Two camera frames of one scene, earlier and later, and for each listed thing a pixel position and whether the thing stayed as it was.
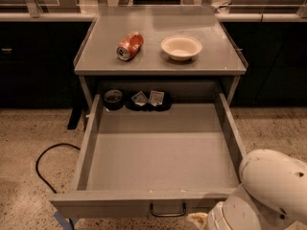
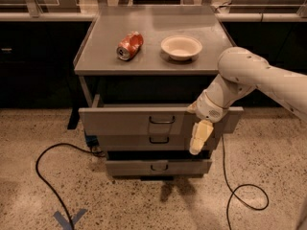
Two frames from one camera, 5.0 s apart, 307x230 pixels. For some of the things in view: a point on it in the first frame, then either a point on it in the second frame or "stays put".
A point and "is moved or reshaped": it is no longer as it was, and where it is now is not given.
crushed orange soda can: x=129 y=45 stays put
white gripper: x=215 y=220 → x=208 y=109
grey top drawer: x=153 y=156 is moved or reshaped
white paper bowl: x=181 y=47 stays put
